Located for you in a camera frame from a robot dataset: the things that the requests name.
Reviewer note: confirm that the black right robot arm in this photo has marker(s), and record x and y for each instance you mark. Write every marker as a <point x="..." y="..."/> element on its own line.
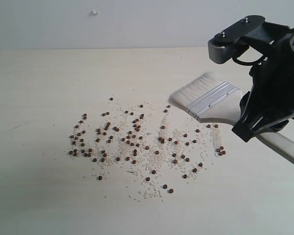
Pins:
<point x="269" y="105"/>

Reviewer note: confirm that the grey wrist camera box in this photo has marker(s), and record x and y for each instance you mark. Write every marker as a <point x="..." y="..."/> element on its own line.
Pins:
<point x="222" y="46"/>

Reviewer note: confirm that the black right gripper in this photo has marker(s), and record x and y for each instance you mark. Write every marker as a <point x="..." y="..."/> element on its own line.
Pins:
<point x="263" y="36"/>

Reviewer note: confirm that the wide white wooden paint brush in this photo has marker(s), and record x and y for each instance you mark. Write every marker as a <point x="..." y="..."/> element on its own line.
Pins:
<point x="208" y="98"/>

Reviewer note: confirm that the small white wall hook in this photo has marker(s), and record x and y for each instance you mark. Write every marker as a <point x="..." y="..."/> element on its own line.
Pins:
<point x="94" y="13"/>

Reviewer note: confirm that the scattered brown pellets and rice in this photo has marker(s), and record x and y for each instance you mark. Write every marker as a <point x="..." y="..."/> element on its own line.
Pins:
<point x="144" y="144"/>

